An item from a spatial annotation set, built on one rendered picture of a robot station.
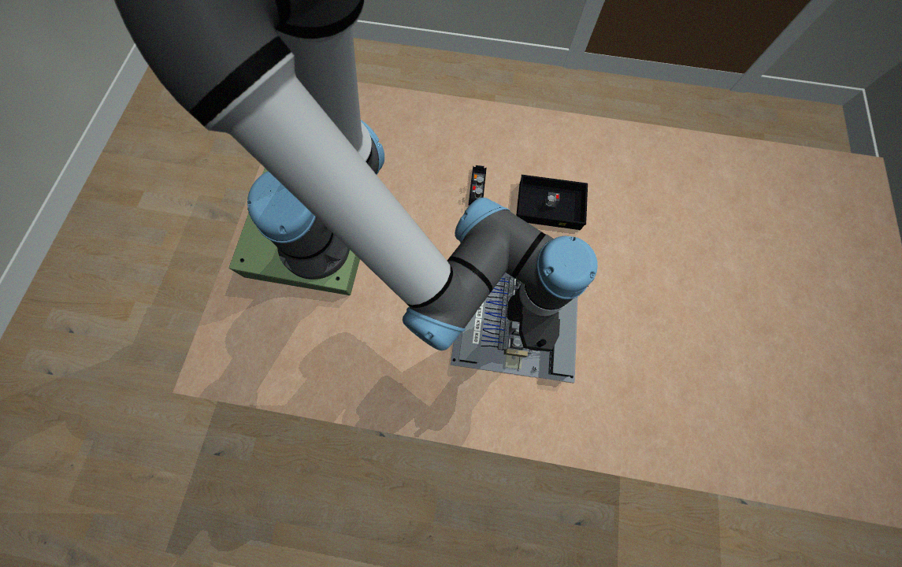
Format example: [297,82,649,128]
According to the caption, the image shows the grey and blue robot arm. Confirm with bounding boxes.
[114,0,598,350]

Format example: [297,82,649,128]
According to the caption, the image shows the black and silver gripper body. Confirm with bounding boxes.
[507,283,561,351]

